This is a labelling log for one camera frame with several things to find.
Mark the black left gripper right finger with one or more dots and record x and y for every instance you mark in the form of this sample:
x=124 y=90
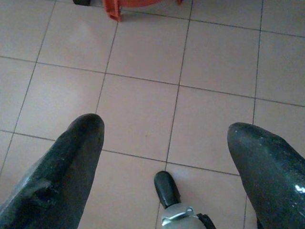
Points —
x=269 y=171

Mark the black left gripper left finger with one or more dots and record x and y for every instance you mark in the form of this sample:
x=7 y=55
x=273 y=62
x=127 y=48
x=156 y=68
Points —
x=59 y=171

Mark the silver robot leg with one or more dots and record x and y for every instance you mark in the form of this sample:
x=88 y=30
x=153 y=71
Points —
x=183 y=218

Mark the black robot foot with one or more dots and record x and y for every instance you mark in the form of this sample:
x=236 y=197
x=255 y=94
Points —
x=166 y=188

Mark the black round object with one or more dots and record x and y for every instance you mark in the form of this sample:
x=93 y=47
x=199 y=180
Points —
x=82 y=2

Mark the orange plastic stool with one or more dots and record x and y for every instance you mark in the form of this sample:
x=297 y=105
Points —
x=126 y=6

